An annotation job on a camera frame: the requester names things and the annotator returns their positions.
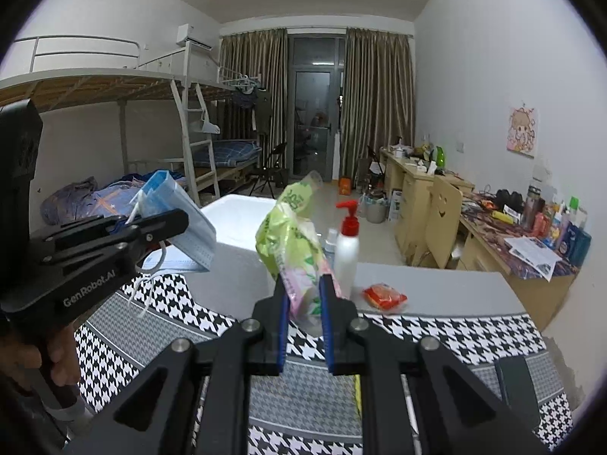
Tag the blue face mask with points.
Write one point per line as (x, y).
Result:
(189, 232)

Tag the yellow foam net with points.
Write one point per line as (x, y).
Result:
(357, 391)

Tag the yellow item on desk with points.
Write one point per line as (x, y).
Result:
(500, 216)

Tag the hanging clothes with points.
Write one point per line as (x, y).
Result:
(246, 92)

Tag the pink cartoon wall poster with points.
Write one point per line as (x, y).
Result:
(522, 130)

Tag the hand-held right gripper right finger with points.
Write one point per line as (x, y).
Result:
(325, 322)

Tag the white metal bunk bed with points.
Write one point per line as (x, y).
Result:
(95, 80)

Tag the white foam box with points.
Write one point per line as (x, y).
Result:
(237, 265)

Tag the dark thermos flask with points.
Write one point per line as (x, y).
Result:
(531, 206)

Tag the orange bucket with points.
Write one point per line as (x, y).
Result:
(345, 186)

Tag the houndstooth tablecloth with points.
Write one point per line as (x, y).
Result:
(450, 336)

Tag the wooden desk with printed mat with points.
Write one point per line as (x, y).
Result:
(488, 251)

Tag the row of toiletry bottles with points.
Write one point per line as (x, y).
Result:
(566, 237)

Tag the green and pink plastic bag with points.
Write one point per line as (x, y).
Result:
(289, 237)

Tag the blue and orange bedding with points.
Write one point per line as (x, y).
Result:
(90, 201)

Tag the black folding chair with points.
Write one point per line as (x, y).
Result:
(270, 170)

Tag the orange snack packet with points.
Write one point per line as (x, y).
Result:
(384, 296)

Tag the glass balcony door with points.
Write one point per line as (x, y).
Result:
(313, 104)

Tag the brown curtain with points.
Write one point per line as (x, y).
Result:
(253, 104)
(379, 104)

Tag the white hanging plastic holder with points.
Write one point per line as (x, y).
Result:
(206, 125)

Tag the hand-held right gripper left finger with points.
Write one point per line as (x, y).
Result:
(283, 322)

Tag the cluttered wooden desk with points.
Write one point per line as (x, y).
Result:
(412, 189)

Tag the printed paper sheets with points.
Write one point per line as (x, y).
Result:
(533, 253)

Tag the small blue spray bottle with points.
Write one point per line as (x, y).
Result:
(331, 246)

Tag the wooden chair with smiley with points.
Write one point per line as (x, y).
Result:
(443, 218)

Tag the white pump bottle red top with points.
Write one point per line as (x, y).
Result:
(346, 256)

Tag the green bottle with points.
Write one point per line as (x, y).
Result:
(441, 157)

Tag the blue plaid mattress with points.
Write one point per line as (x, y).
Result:
(232, 151)

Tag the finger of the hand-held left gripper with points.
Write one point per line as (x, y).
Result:
(156, 227)

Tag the white air conditioner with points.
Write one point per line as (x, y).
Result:
(192, 37)

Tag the black phone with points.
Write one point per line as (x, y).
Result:
(517, 388)

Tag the person's left hand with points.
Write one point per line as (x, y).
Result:
(59, 358)

